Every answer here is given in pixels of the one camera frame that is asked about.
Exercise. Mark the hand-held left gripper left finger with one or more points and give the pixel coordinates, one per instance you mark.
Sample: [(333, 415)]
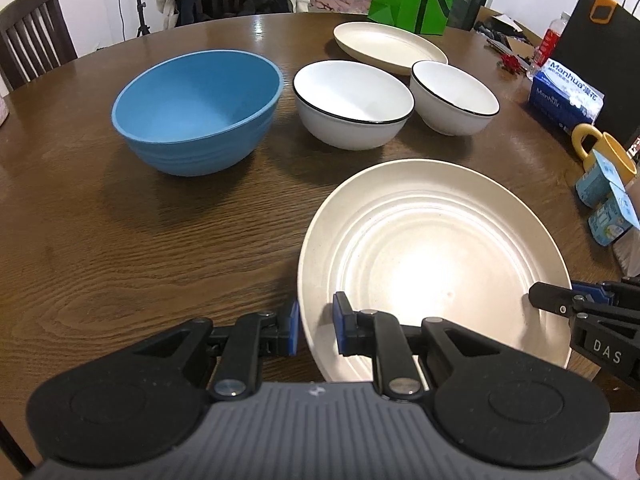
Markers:
[(294, 327)]

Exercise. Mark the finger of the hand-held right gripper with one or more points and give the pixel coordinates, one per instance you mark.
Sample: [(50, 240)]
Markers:
[(550, 297)]

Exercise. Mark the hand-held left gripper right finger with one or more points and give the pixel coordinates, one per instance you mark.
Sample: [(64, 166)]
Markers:
[(340, 330)]

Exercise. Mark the large cream plate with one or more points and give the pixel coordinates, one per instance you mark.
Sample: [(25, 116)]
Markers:
[(435, 240)]

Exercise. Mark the large white black-rimmed bowl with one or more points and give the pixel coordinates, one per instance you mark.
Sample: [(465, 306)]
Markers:
[(350, 90)]

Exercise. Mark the blue bowl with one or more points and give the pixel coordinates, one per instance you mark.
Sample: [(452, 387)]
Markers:
[(190, 95)]

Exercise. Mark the small light blue carton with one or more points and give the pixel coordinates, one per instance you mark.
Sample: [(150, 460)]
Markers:
[(612, 220), (600, 180)]

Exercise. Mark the yellow mug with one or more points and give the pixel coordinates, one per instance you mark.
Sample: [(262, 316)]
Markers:
[(617, 157)]

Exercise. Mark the blue tissue box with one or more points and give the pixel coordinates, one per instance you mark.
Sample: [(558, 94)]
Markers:
[(560, 100)]

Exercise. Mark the small white black-rimmed bowl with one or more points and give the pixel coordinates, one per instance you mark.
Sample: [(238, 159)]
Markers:
[(450, 85)]

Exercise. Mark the red flower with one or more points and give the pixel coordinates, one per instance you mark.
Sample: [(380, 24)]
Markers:
[(510, 62)]

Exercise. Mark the black paper bag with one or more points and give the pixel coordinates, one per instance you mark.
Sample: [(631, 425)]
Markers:
[(600, 45)]

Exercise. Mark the red label water bottle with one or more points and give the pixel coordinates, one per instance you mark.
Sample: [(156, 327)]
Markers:
[(550, 40)]

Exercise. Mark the open cardboard box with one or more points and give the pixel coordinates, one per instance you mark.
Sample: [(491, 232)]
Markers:
[(505, 25)]

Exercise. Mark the medium cream plate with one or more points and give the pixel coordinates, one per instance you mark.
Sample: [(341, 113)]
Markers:
[(385, 42)]

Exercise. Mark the black crumpled clothes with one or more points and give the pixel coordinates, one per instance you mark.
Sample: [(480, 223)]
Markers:
[(260, 5)]

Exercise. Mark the pink bedding pile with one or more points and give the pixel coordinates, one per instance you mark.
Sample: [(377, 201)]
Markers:
[(340, 2)]

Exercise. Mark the dark wooden chair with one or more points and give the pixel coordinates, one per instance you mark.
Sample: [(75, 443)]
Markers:
[(30, 35)]

